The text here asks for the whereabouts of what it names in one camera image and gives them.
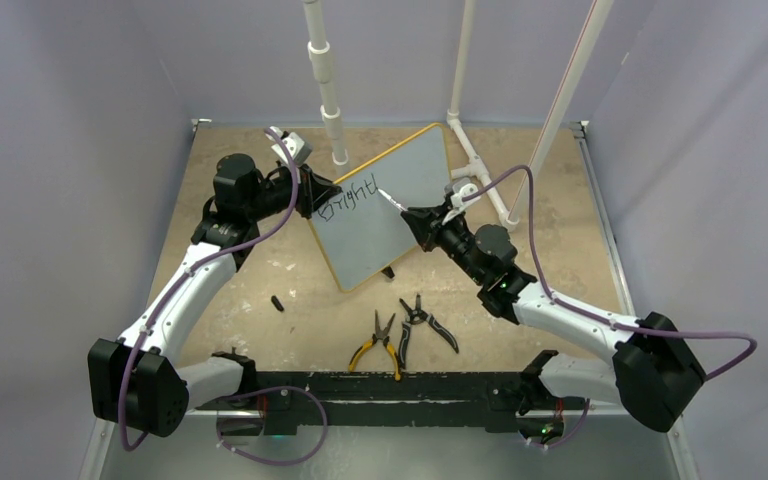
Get aluminium table edge rail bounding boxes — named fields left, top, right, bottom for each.
left=569, top=120, right=700, bottom=480

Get black marker cap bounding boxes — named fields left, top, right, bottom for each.
left=270, top=295, right=285, bottom=312

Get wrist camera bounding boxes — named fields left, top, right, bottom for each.
left=443, top=178, right=480, bottom=224
left=267, top=126, right=313, bottom=168

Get black grey wire stripper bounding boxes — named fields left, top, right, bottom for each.
left=397, top=293, right=460, bottom=370

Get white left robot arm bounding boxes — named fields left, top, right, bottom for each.
left=87, top=154, right=342, bottom=437

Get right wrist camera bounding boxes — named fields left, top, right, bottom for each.
left=443, top=178, right=480, bottom=224

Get white PVC pipe frame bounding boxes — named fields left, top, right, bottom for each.
left=301, top=0, right=617, bottom=230

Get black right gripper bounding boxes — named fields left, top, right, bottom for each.
left=404, top=200, right=487, bottom=284

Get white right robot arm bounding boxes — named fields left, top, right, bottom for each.
left=400, top=205, right=706, bottom=433

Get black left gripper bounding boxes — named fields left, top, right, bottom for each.
left=246, top=162, right=340, bottom=222

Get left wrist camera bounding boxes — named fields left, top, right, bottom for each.
left=267, top=126, right=313, bottom=168

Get yellow handled needle-nose pliers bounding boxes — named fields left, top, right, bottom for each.
left=348, top=309, right=404, bottom=384

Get yellow framed whiteboard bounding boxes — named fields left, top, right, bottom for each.
left=310, top=123, right=451, bottom=293

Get white whiteboard marker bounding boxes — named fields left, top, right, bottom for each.
left=377, top=189, right=407, bottom=212

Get black base bar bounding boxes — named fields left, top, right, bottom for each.
left=251, top=370, right=558, bottom=435

